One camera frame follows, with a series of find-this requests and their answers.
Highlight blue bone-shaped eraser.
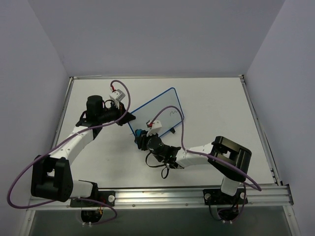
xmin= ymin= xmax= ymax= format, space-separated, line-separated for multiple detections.
xmin=134 ymin=129 xmax=147 ymax=138

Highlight blue framed whiteboard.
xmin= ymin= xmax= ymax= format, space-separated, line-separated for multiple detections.
xmin=128 ymin=87 xmax=184 ymax=137

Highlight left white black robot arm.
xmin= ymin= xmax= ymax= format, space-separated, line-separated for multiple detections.
xmin=31 ymin=91 xmax=135 ymax=206

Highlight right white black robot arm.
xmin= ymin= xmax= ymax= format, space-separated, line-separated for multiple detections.
xmin=135 ymin=130 xmax=252 ymax=203

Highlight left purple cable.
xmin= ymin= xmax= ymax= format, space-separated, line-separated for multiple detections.
xmin=7 ymin=80 xmax=131 ymax=225

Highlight purple cable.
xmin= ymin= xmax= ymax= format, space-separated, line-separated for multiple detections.
xmin=7 ymin=80 xmax=131 ymax=225
xmin=150 ymin=105 xmax=262 ymax=223

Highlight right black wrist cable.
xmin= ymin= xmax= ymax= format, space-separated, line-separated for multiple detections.
xmin=145 ymin=152 xmax=173 ymax=179

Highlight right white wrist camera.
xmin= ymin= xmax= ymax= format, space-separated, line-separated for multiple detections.
xmin=146 ymin=119 xmax=162 ymax=137

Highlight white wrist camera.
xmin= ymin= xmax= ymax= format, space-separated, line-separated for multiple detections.
xmin=109 ymin=89 xmax=126 ymax=109
xmin=146 ymin=119 xmax=162 ymax=137

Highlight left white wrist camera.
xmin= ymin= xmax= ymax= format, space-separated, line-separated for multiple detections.
xmin=109 ymin=89 xmax=126 ymax=109

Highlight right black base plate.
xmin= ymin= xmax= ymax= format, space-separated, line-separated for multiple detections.
xmin=203 ymin=188 xmax=248 ymax=206

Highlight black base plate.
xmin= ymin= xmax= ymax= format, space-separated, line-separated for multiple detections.
xmin=203 ymin=188 xmax=248 ymax=206
xmin=70 ymin=190 xmax=116 ymax=207

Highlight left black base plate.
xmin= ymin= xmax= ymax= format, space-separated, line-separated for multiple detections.
xmin=70 ymin=190 xmax=116 ymax=207

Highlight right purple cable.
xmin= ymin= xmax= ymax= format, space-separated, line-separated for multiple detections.
xmin=150 ymin=105 xmax=262 ymax=223

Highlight aluminium front rail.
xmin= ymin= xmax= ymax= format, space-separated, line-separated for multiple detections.
xmin=27 ymin=184 xmax=295 ymax=212

